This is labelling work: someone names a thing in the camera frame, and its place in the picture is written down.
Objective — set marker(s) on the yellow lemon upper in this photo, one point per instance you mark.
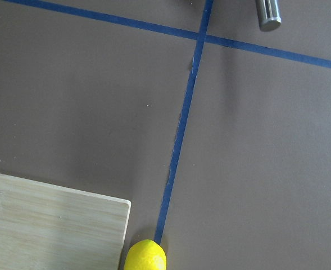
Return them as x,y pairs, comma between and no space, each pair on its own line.
146,254

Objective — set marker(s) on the grey metal cylinder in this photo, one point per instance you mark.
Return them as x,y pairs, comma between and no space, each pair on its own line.
268,15

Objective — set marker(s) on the wooden cutting board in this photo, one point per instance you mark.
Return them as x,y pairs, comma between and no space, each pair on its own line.
44,226

